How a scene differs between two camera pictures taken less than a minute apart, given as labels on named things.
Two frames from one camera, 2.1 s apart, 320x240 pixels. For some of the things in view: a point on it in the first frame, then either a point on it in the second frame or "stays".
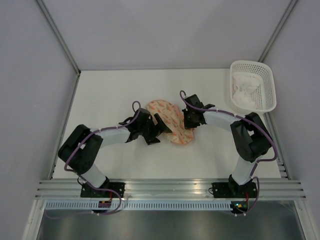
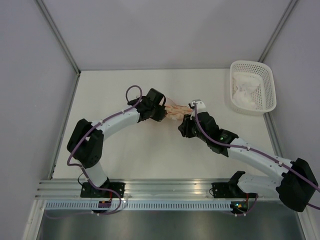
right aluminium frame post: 278,31 stays
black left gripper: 159,128 → 161,114
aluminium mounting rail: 170,189 stays
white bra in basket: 243,87 stays
